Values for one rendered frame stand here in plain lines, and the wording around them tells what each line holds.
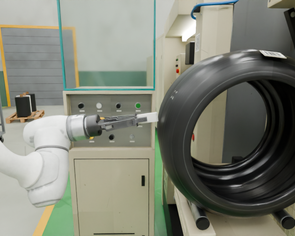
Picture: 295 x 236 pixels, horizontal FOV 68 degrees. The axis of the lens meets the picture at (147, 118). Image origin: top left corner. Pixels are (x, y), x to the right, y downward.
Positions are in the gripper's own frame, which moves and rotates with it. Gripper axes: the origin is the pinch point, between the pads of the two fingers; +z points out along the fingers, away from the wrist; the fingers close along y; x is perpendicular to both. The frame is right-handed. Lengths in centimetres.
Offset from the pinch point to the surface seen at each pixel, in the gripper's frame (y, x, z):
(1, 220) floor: 111, 103, -153
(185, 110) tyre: -11.1, -2.9, 11.2
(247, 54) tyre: -8.3, -16.1, 30.7
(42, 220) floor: 111, 108, -115
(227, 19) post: 26, -32, 39
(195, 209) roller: -5.8, 32.9, 12.1
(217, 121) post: 25.9, 12.0, 31.3
